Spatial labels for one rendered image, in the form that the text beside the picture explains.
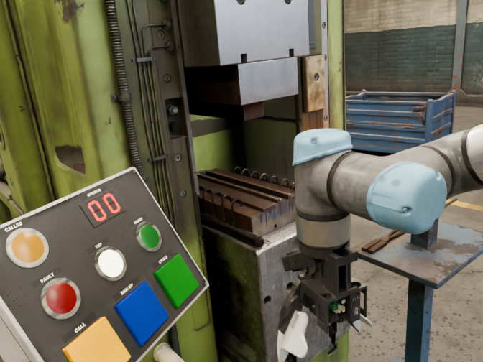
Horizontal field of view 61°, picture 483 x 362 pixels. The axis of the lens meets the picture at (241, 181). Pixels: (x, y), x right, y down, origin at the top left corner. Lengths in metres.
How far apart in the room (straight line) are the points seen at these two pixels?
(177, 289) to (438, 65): 8.66
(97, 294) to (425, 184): 0.48
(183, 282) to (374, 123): 4.36
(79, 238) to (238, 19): 0.59
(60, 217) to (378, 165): 0.47
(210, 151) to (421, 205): 1.16
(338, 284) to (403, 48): 9.03
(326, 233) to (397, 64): 9.10
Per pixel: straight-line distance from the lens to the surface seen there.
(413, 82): 9.44
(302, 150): 0.52
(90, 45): 0.96
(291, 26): 1.10
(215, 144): 1.55
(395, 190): 0.45
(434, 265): 1.37
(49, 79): 1.32
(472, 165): 0.54
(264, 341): 1.19
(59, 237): 0.68
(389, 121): 4.92
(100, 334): 0.66
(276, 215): 1.13
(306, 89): 1.33
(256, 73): 1.02
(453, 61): 9.07
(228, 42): 0.97
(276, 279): 1.12
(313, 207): 0.54
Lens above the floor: 1.40
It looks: 18 degrees down
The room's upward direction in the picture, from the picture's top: 5 degrees counter-clockwise
